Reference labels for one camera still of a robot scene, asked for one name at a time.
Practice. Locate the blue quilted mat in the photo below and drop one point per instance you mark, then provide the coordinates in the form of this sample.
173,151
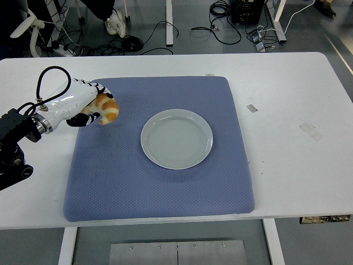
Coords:
124,179

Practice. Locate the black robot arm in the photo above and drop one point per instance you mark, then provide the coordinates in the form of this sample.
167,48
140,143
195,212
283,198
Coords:
13,124

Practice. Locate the white table leg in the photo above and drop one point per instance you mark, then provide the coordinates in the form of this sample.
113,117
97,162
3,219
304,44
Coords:
67,245
273,243

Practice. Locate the white office chair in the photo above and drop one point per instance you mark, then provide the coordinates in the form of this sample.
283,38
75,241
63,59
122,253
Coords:
26,25

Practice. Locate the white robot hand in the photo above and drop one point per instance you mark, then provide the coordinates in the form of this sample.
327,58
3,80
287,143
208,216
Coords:
69,102

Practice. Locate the large clear tape piece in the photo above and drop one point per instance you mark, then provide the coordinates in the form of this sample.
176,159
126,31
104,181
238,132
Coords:
310,131

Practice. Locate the person's foot in white shoe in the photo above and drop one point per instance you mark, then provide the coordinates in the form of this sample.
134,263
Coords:
114,23

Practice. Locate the grey power adapter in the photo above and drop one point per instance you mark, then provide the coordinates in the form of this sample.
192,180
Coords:
260,47

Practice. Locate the small grey tape piece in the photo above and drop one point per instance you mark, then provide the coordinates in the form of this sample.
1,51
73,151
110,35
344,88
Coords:
251,108

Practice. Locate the white desk leg narrow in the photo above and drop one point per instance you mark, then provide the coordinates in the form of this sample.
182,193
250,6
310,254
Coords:
169,25

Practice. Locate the white desk leg wide foot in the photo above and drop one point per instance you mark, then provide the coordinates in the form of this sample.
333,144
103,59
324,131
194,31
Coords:
278,22

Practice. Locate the grey round plate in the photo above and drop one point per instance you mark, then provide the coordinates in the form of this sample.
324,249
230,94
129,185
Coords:
176,138

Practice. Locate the person's foot in dark shoe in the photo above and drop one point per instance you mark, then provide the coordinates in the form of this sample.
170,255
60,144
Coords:
325,7

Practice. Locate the white power strip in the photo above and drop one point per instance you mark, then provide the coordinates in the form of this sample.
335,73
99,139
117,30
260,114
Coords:
59,51

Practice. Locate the black equipment box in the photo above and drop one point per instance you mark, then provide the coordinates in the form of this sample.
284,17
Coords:
246,11

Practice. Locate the golden croissant bread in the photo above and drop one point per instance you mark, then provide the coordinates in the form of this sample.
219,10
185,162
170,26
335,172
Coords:
109,109

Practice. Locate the person's leg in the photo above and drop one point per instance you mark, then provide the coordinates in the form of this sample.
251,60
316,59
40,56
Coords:
99,7

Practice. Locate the grey metal plate with screws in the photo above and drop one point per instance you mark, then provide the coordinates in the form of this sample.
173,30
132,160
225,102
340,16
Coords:
176,254

